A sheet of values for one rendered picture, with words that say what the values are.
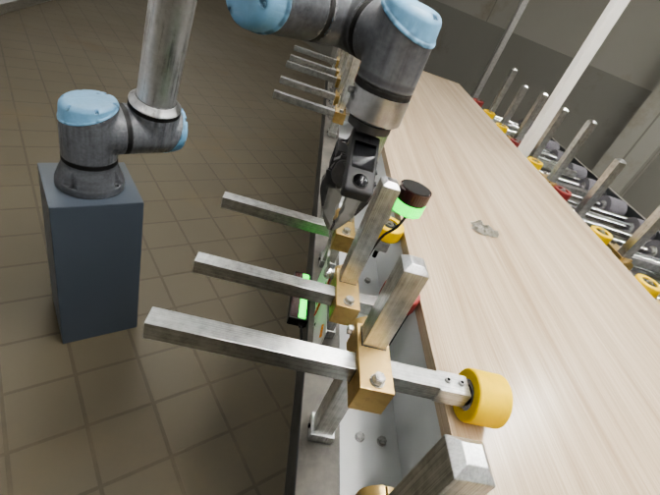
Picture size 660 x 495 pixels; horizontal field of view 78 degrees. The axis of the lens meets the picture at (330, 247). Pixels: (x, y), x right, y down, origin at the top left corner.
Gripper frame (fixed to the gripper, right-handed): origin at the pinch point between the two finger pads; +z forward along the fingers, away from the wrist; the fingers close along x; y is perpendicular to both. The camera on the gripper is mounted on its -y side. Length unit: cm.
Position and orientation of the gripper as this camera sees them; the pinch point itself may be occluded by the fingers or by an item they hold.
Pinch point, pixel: (332, 226)
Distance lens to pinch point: 74.3
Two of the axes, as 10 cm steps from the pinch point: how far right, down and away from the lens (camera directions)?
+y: 0.2, -5.9, 8.1
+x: -9.5, -2.6, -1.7
